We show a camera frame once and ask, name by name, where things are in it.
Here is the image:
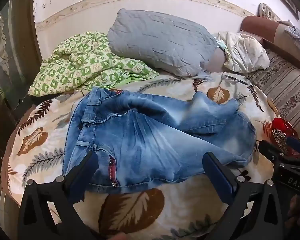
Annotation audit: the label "wooden door with glass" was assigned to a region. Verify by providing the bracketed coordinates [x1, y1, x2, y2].
[0, 0, 44, 155]

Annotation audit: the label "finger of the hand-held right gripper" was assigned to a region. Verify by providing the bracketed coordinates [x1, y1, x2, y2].
[286, 136, 300, 157]
[258, 140, 290, 167]

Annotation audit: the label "teal cloth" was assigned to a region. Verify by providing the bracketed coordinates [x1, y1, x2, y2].
[216, 37, 227, 53]

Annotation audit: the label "red glass bowl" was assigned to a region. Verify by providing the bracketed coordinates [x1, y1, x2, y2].
[269, 117, 299, 157]

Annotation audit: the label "light blue cloth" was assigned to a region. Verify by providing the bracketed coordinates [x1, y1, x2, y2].
[284, 26, 300, 54]

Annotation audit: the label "black pen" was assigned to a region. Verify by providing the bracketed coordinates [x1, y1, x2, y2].
[225, 74, 248, 85]

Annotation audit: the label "pink sheet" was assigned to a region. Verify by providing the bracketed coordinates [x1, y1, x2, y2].
[201, 49, 228, 74]

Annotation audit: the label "blue denim pants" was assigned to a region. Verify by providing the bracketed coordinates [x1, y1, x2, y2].
[62, 87, 257, 194]

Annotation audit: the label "green checkered blanket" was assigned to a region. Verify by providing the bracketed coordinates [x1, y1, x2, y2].
[27, 31, 160, 97]

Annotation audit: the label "small striped cushion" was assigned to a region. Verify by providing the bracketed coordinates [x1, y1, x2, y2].
[258, 2, 282, 22]

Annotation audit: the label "striped floral sofa cushion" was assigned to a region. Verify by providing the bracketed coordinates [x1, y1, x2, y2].
[247, 47, 300, 140]

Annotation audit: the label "leaf print blanket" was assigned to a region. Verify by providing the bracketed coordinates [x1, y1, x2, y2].
[1, 71, 283, 240]

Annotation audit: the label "pile of sunflower seeds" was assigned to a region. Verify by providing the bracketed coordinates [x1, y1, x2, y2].
[272, 129, 289, 153]

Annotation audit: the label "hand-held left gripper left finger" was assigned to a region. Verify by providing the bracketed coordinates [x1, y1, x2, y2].
[17, 151, 99, 240]

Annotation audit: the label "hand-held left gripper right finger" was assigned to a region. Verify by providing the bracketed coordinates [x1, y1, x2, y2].
[202, 152, 284, 240]

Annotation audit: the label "grey blue pillow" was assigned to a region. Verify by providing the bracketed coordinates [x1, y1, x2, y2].
[107, 8, 218, 77]

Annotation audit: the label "white crumpled quilt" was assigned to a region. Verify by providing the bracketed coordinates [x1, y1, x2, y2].
[217, 31, 270, 73]

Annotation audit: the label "brown sofa armrest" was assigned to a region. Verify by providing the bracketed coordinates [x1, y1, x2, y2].
[241, 15, 300, 70]

